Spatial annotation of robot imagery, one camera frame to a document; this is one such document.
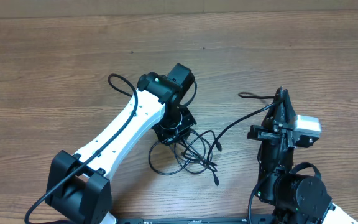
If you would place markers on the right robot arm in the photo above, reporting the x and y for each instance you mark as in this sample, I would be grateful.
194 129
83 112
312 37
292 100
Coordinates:
296 191

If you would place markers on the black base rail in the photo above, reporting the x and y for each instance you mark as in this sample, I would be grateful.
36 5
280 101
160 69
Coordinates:
256 219

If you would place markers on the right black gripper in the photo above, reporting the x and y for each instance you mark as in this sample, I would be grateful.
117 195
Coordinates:
265 132

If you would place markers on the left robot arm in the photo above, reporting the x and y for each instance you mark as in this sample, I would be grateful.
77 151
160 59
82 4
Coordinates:
79 184

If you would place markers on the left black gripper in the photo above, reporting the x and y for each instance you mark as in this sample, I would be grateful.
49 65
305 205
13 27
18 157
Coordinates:
167 137

